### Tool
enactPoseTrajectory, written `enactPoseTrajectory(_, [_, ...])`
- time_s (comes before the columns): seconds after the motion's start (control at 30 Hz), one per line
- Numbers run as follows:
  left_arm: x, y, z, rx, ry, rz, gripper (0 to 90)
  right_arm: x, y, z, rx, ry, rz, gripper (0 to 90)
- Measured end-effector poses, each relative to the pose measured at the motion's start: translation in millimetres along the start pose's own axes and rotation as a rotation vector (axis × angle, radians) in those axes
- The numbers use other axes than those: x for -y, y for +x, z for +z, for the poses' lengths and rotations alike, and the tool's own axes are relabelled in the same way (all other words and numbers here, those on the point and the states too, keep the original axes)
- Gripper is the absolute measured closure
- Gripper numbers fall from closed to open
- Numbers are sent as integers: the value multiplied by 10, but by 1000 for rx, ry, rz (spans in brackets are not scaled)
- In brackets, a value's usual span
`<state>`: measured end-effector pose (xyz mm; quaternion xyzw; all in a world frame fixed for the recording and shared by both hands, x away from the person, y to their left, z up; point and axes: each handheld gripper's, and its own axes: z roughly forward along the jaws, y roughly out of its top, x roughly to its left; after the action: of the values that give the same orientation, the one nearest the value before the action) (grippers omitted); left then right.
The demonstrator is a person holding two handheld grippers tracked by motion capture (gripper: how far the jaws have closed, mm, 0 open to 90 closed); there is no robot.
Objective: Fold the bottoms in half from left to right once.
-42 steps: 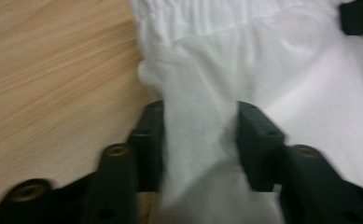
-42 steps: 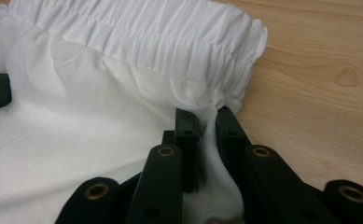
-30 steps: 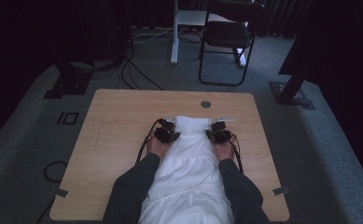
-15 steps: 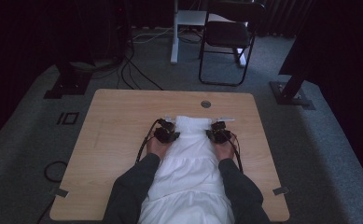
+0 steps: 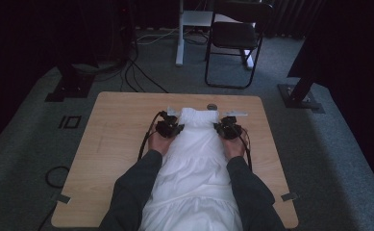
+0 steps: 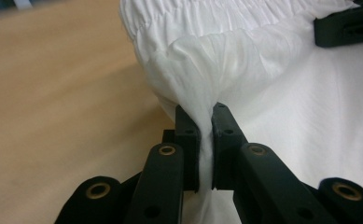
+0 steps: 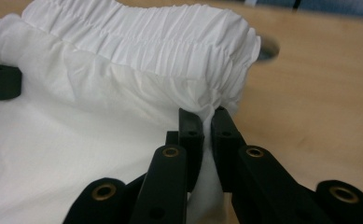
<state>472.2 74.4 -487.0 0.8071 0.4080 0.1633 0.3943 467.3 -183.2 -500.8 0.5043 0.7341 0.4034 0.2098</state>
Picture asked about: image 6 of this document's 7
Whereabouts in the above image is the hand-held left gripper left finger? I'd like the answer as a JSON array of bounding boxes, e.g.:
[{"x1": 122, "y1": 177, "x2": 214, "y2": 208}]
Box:
[{"x1": 162, "y1": 105, "x2": 202, "y2": 192}]

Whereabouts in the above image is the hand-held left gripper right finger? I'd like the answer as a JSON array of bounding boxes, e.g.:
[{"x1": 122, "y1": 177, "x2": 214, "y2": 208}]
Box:
[{"x1": 211, "y1": 103, "x2": 248, "y2": 190}]

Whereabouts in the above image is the white skirt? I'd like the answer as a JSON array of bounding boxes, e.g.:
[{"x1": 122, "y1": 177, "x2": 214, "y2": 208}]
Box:
[{"x1": 119, "y1": 0, "x2": 363, "y2": 224}]

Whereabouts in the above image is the white desk frame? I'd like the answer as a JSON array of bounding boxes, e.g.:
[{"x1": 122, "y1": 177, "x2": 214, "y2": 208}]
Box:
[{"x1": 14, "y1": 0, "x2": 35, "y2": 10}]

